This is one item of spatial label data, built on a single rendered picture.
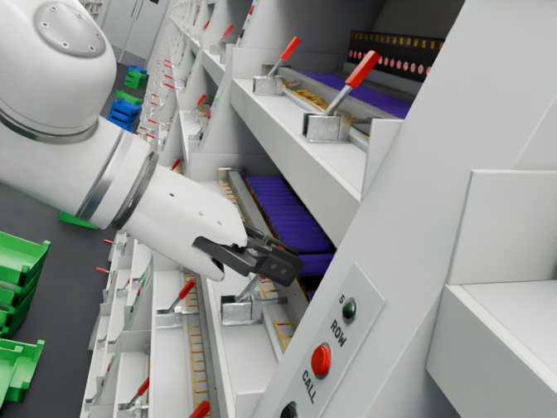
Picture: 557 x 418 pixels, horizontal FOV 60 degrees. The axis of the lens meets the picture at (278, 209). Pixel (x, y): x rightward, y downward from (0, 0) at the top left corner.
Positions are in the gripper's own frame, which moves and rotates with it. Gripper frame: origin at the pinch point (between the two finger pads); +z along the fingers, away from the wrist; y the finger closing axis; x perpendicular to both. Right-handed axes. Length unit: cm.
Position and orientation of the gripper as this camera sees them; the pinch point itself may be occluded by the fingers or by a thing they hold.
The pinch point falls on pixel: (277, 260)
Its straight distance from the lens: 47.8
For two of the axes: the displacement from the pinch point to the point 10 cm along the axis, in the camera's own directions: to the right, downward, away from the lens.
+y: 2.2, 3.7, -9.0
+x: 5.4, -8.2, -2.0
